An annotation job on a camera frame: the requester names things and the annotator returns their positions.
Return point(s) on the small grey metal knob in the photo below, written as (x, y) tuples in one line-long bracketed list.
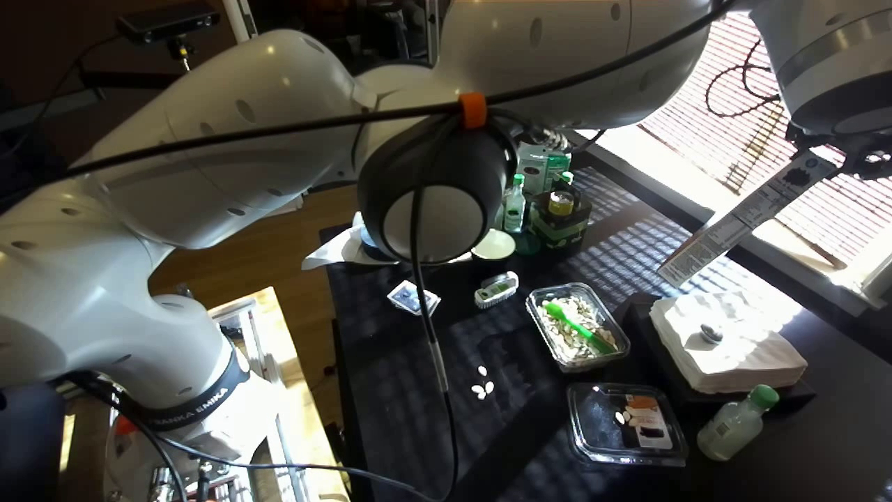
[(711, 332)]

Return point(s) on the tall clear bottle green cap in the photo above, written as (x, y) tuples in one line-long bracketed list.
[(517, 209)]

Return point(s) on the green plastic spoon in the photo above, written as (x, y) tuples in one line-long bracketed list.
[(581, 324)]

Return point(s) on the wide window blind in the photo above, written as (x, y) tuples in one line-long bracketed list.
[(707, 102)]

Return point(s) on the clear plastic tray of seeds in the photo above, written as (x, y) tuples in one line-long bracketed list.
[(577, 324)]

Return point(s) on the black camera on stand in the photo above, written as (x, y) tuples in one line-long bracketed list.
[(169, 27)]

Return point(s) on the white box with green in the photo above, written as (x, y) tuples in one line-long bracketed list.
[(733, 359)]

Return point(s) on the white round bowl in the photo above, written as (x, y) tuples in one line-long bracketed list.
[(500, 247)]

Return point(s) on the small clear bottle green cap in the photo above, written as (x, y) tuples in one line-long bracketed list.
[(733, 427)]

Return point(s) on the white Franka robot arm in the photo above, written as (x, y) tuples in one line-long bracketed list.
[(231, 140)]

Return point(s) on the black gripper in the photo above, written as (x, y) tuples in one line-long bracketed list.
[(846, 148)]

